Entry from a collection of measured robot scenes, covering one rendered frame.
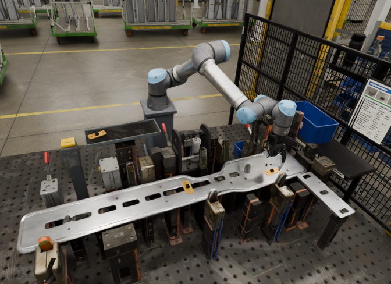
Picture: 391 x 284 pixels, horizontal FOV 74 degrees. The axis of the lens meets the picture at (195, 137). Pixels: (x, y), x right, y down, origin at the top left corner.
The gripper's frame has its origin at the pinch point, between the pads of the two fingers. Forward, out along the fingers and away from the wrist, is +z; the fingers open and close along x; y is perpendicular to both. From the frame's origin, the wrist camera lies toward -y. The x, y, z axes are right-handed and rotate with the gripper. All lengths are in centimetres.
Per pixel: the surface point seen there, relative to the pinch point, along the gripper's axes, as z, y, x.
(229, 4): 43, -372, -705
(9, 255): 35, 132, -19
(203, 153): -1.9, 32.8, -17.4
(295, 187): 8.3, -6.2, 12.7
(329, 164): 0.7, -27.9, 10.8
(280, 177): -3.9, 7.1, 12.9
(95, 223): 5, 89, 1
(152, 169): -1, 61, -16
